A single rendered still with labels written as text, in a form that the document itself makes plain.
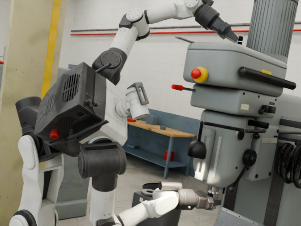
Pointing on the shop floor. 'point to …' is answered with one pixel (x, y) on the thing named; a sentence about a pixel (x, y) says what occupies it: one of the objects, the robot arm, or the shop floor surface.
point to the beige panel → (25, 84)
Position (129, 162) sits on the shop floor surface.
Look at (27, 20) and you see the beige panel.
